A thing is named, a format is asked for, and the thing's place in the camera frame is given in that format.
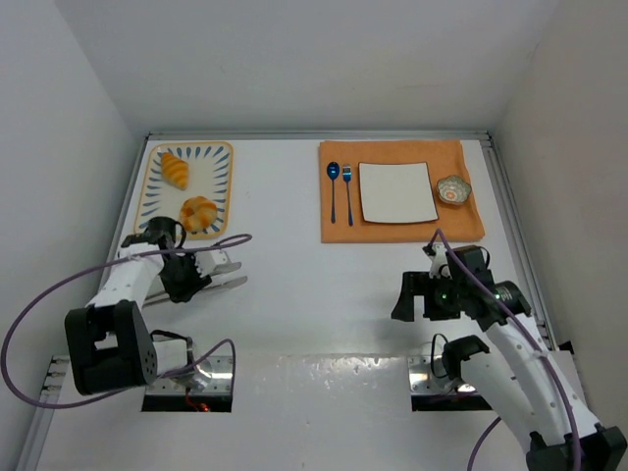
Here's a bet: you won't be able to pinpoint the blue spoon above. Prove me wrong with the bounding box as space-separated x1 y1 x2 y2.
326 161 340 224

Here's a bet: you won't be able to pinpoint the small flower-shaped dish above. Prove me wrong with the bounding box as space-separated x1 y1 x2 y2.
437 175 472 205

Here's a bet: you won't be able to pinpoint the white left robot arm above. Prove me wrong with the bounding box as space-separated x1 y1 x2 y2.
65 217 211 395

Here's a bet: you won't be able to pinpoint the metal tongs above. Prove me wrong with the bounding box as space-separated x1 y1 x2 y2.
143 261 248 307

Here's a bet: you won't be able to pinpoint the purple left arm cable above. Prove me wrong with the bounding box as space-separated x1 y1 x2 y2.
1 233 254 409

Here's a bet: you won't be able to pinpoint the orange placemat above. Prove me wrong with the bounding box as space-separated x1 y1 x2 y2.
319 139 486 243

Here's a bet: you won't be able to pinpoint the white square plate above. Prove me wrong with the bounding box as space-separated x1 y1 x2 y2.
358 162 439 225

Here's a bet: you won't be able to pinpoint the round swirl bread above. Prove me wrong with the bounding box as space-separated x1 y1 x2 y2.
179 196 218 233

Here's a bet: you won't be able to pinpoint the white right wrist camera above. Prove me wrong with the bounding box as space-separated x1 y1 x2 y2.
422 242 450 279

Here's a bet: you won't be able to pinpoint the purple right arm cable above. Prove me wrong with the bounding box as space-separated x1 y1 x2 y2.
429 228 585 471

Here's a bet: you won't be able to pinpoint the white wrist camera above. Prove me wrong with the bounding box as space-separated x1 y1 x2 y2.
422 242 450 279
194 250 236 277

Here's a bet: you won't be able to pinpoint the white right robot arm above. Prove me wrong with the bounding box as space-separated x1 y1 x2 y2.
392 242 627 470

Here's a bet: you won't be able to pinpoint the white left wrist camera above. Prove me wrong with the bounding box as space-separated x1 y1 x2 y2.
194 250 236 277

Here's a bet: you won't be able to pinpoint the long croissant bread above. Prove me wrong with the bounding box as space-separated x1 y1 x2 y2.
161 152 189 190

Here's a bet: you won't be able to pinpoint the blue patterned rectangular tray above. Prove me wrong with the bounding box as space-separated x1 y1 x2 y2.
133 141 235 239

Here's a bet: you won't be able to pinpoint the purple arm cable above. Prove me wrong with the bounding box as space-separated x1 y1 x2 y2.
1 233 254 409
429 228 585 471

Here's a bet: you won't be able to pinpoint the blue fork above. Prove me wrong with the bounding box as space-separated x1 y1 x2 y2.
342 164 353 227

